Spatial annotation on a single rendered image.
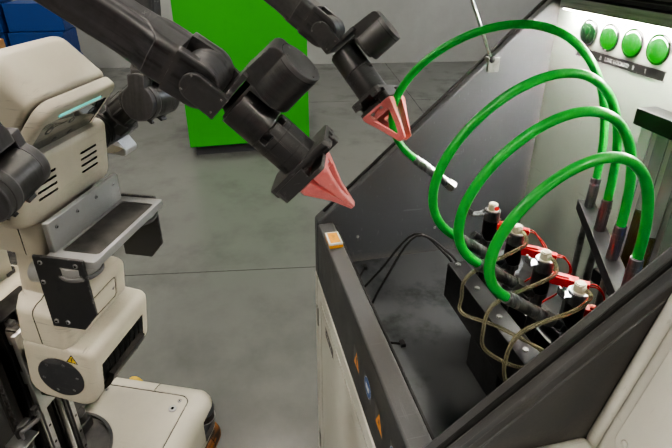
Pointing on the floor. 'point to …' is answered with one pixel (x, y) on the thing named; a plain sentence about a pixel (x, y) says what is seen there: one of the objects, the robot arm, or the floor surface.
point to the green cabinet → (231, 42)
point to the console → (641, 395)
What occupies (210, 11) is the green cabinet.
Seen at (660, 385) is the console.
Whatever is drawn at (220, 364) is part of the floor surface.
